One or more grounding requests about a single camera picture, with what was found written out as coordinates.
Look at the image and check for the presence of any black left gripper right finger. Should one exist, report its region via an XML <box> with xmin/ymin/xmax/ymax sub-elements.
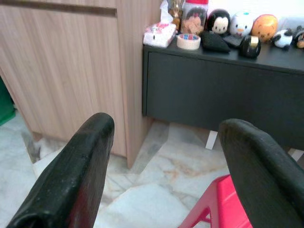
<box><xmin>218</xmin><ymin>118</ymin><xmax>304</xmax><ymax>228</ymax></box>

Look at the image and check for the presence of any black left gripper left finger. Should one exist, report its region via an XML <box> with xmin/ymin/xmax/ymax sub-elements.
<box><xmin>6</xmin><ymin>112</ymin><xmax>115</xmax><ymax>228</ymax></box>

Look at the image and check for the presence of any white sideboard leg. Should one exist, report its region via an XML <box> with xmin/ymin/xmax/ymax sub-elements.
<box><xmin>205</xmin><ymin>130</ymin><xmax>219</xmax><ymax>150</ymax></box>
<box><xmin>288</xmin><ymin>148</ymin><xmax>304</xmax><ymax>162</ymax></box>

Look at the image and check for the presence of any red plastic stool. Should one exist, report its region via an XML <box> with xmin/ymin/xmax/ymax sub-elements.
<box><xmin>178</xmin><ymin>174</ymin><xmax>254</xmax><ymax>228</ymax></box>

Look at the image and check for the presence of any green bag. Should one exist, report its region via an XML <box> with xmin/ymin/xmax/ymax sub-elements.
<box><xmin>0</xmin><ymin>76</ymin><xmax>16</xmax><ymax>126</ymax></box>

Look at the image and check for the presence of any black low sideboard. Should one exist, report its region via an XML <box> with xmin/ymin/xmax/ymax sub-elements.
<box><xmin>142</xmin><ymin>35</ymin><xmax>304</xmax><ymax>152</ymax></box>

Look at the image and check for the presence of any light wooden cabinet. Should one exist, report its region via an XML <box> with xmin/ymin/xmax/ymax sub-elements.
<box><xmin>0</xmin><ymin>0</ymin><xmax>164</xmax><ymax>169</ymax></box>

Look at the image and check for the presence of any black round tape dispenser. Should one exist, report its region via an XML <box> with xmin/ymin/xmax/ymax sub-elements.
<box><xmin>238</xmin><ymin>35</ymin><xmax>262</xmax><ymax>59</ymax></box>

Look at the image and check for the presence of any small panda plush toy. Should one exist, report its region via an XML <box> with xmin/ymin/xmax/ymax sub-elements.
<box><xmin>271</xmin><ymin>28</ymin><xmax>293</xmax><ymax>50</ymax></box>

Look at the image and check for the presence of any dark grey flat wallet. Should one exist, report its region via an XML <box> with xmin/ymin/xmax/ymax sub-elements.
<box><xmin>223</xmin><ymin>34</ymin><xmax>245</xmax><ymax>48</ymax></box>

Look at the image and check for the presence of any black brown plush toy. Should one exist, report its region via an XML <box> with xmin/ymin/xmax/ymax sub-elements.
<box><xmin>293</xmin><ymin>25</ymin><xmax>304</xmax><ymax>49</ymax></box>

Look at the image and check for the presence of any black fabric pouch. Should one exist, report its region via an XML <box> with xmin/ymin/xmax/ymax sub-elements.
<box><xmin>200</xmin><ymin>31</ymin><xmax>231</xmax><ymax>53</ymax></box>

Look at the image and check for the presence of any orange bear plush toy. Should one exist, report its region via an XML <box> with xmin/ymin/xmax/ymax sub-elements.
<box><xmin>251</xmin><ymin>14</ymin><xmax>278</xmax><ymax>43</ymax></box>

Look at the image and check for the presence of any beige tape roll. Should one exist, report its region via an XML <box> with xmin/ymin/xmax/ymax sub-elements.
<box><xmin>176</xmin><ymin>33</ymin><xmax>201</xmax><ymax>50</ymax></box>

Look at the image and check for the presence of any white duck plush toy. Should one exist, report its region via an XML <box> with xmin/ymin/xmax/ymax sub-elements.
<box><xmin>229</xmin><ymin>11</ymin><xmax>255</xmax><ymax>38</ymax></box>

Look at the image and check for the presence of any black mouse plush toy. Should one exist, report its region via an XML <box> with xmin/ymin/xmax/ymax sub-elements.
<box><xmin>206</xmin><ymin>9</ymin><xmax>231</xmax><ymax>35</ymax></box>

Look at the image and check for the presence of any pink white tissue pack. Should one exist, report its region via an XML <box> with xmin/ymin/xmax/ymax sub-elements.
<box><xmin>142</xmin><ymin>0</ymin><xmax>178</xmax><ymax>48</ymax></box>

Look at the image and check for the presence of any clear jar with red lid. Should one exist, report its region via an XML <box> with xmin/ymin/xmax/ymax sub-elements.
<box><xmin>180</xmin><ymin>0</ymin><xmax>209</xmax><ymax>34</ymax></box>

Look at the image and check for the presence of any gold trophy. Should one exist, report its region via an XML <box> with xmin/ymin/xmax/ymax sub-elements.
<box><xmin>167</xmin><ymin>0</ymin><xmax>185</xmax><ymax>31</ymax></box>

